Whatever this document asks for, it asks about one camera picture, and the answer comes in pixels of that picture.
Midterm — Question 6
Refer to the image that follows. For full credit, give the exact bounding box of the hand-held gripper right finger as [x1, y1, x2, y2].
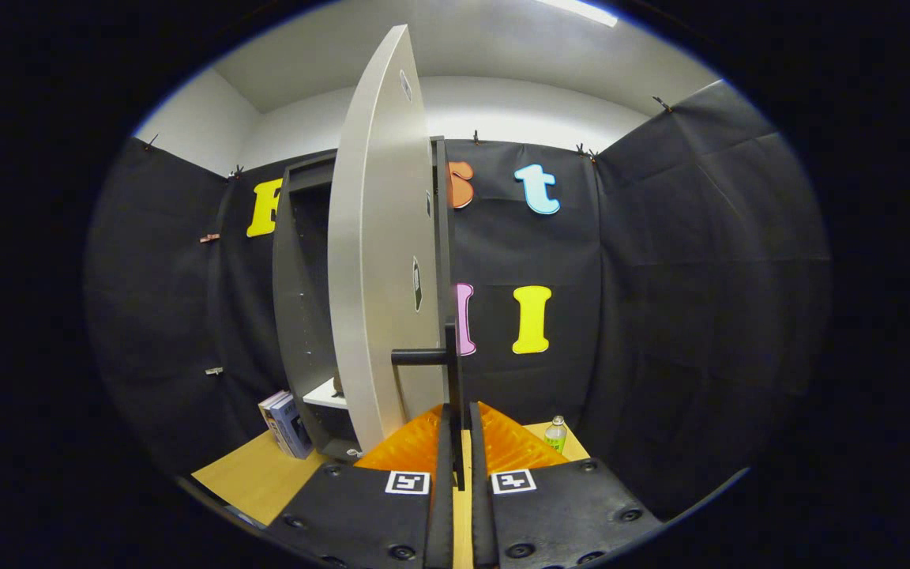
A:
[467, 401, 665, 569]

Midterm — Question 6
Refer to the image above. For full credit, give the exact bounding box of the black cabinet door handle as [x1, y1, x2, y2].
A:
[390, 320, 468, 491]

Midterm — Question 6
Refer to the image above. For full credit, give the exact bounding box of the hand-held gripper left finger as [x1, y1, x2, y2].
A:
[265, 403, 456, 569]

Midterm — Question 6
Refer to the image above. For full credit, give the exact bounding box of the long ceiling light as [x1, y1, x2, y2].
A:
[538, 0, 620, 28]

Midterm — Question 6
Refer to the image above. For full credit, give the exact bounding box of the dark grey shoe cabinet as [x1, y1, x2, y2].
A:
[272, 136, 456, 463]

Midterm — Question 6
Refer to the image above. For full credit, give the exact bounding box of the blue book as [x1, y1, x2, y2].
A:
[269, 395, 314, 459]

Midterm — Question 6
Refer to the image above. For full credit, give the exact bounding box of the black backdrop cloth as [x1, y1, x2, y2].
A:
[84, 79, 831, 522]

